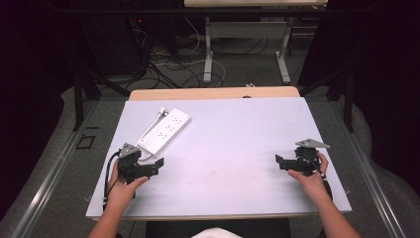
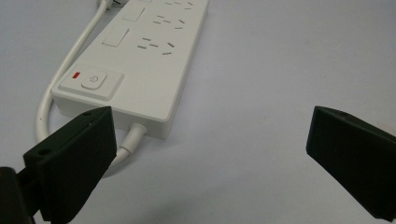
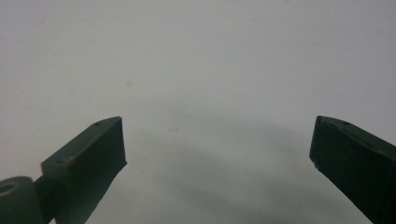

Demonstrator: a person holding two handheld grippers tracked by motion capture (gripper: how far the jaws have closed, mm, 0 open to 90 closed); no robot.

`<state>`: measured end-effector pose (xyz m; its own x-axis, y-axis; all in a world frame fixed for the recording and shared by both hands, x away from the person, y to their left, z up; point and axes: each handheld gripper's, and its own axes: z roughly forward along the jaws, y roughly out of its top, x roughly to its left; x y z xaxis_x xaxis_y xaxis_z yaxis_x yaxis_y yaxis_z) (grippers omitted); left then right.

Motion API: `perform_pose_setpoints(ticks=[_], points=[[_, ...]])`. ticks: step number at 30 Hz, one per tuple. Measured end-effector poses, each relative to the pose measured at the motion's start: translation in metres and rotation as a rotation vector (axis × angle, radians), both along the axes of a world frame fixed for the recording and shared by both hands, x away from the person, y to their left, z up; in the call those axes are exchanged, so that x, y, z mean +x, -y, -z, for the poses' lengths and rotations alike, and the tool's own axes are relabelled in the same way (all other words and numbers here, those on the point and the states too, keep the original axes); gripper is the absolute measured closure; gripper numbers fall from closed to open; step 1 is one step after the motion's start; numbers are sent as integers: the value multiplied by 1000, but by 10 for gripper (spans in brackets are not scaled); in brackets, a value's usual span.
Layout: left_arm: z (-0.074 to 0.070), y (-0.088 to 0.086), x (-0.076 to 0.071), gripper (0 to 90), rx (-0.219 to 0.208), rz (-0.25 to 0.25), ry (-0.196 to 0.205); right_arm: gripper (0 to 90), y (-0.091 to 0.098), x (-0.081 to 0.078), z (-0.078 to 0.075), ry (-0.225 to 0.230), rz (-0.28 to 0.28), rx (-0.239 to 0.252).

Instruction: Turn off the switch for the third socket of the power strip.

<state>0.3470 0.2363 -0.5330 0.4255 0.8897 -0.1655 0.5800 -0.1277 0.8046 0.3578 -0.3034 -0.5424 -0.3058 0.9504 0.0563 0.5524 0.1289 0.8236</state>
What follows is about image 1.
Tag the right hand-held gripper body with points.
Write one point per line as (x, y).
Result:
(306, 158)

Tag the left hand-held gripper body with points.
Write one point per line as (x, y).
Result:
(129, 162)

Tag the person's right hand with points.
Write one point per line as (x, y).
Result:
(312, 183)

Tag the person's left hand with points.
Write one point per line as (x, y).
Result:
(122, 193)

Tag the white power strip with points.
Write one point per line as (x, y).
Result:
(165, 131)

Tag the white table cover sheet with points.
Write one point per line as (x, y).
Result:
(224, 155)

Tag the black metal stand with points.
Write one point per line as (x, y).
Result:
(345, 95)
(81, 99)

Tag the black chair seat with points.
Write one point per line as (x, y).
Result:
(218, 226)

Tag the person's white clothing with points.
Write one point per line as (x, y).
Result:
(216, 233)

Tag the dark computer tower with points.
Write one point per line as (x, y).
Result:
(112, 43)

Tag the desk with white legs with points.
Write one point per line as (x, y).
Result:
(247, 33)

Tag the aluminium floor rail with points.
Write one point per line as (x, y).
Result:
(49, 178)
(369, 178)

